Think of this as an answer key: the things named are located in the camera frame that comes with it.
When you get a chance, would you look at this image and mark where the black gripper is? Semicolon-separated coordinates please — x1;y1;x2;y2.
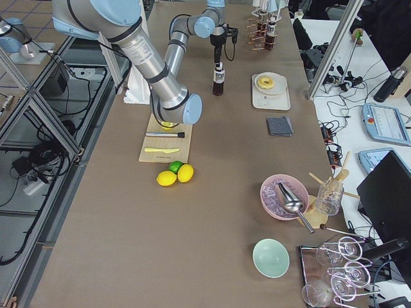
210;24;238;65

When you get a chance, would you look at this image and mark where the tea bottle white cap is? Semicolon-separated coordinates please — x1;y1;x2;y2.
213;62;225;96

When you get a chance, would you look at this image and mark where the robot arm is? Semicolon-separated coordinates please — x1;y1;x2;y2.
52;1;229;124

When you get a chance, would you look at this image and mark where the white serving tray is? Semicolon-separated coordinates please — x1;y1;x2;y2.
251;72;291;111

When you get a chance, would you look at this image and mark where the wine glass rack tray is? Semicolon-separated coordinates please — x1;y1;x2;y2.
299;236;380;307

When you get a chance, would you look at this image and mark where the glazed donut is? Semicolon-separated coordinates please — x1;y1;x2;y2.
258;76;275;89

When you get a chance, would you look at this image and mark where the white round plate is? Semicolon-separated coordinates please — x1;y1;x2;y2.
254;72;287;95

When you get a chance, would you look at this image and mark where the half lemon slice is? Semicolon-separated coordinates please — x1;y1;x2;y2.
161;121;175;131

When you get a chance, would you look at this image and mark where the steel muddler with black tip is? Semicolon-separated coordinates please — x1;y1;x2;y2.
145;132;186;138

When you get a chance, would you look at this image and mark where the grey folded cloth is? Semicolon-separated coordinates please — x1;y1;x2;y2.
266;115;293;137

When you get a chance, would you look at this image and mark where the yellow plastic knife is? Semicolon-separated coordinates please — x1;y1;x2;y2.
144;148;180;154

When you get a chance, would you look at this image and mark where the wooden cutting board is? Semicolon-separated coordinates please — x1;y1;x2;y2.
139;115;193;163

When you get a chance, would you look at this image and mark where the green lime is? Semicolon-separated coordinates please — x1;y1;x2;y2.
168;160;184;174

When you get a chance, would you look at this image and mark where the yellow lemon lower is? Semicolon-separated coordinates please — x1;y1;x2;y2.
177;164;194;183

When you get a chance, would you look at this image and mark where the yellow lemon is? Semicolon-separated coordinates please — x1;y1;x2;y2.
177;164;194;183
156;170;177;187

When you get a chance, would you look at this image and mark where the yellow lemon upper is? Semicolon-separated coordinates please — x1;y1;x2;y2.
156;170;177;187

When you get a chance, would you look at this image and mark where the pink bowl with ice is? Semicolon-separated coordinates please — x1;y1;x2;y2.
260;174;309;221

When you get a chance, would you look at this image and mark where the steel ice scoop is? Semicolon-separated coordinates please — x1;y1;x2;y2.
275;182;315;234

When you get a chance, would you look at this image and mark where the black water bottle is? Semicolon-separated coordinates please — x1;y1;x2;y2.
373;66;408;103

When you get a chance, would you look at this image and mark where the blue teach pendant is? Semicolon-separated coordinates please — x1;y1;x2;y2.
362;103;410;146
358;147;405;174

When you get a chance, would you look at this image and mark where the clear glass mug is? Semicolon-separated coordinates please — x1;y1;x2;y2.
315;179;344;216

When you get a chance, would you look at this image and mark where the wooden mug stand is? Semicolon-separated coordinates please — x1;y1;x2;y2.
307;151;360;228

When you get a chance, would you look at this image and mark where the green ceramic bowl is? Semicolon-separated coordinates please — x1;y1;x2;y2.
252;239;290;278

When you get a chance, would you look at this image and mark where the black monitor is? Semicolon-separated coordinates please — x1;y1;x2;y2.
356;150;411;254

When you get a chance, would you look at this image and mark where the copper wire bottle rack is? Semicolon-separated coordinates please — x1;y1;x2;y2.
245;18;277;51

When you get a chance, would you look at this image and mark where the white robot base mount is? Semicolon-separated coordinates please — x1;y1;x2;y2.
123;65;150;105

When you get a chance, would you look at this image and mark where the aluminium frame post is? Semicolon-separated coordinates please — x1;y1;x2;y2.
307;0;363;101

